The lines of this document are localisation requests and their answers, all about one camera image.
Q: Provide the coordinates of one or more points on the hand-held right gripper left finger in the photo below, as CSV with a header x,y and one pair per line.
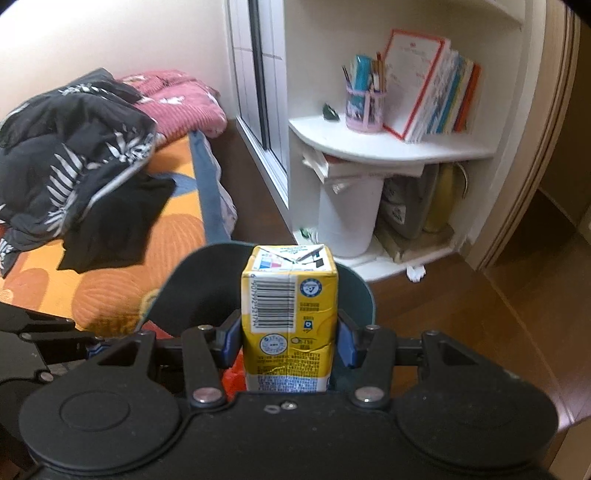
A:
x,y
232,344

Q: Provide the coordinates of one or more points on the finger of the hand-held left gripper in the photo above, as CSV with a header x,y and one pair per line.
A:
x,y
37,318
60,344

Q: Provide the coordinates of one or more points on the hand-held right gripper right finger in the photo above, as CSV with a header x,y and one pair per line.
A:
x,y
347,344

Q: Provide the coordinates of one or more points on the red plastic bag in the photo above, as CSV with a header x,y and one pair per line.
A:
x,y
233,378

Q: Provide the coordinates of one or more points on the yellow drink carton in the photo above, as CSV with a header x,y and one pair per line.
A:
x,y
286,332

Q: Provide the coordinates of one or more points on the dark teal bin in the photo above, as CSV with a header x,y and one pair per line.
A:
x,y
203,277

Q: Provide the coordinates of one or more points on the small white paper ball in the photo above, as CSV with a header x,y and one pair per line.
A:
x,y
415,273

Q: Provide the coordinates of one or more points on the orange patterned bed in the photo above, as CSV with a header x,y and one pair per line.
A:
x,y
138,277

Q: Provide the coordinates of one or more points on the small green wrapper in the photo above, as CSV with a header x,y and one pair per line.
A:
x,y
305,233

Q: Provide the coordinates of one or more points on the white bucket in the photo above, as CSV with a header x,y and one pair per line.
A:
x,y
346,221

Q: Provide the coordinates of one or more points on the black cloth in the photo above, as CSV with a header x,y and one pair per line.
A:
x,y
115,221

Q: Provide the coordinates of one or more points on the grey plastic jug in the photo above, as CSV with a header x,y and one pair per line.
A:
x,y
406,207

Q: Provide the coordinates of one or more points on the blue bed sheet edge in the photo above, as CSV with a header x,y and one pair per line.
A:
x,y
207,194

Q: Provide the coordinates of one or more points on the dark floral garment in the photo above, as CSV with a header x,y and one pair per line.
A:
x,y
55,152

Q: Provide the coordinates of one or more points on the gold thermos kettle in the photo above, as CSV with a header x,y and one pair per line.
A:
x,y
445,198

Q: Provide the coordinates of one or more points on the stack of papers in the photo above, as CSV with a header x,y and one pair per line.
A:
x,y
360,168

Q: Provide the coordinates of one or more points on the white corner shelf unit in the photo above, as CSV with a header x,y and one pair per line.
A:
x,y
392,145

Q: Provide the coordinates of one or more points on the small dark green object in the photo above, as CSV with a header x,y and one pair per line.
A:
x,y
330,113

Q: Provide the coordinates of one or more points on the pink pen holder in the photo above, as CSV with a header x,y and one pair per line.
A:
x,y
364,113

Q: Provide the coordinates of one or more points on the pink blanket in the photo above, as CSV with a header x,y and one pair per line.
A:
x,y
184,106

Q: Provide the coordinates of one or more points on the row of books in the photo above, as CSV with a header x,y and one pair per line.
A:
x,y
455,97

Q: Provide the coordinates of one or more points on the bunch of pencils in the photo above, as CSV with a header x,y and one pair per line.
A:
x,y
361,74

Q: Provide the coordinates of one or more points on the white sliding window frame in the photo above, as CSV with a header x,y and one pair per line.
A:
x,y
277,115

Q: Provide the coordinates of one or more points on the wooden door frame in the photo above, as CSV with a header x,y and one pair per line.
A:
x,y
545,138

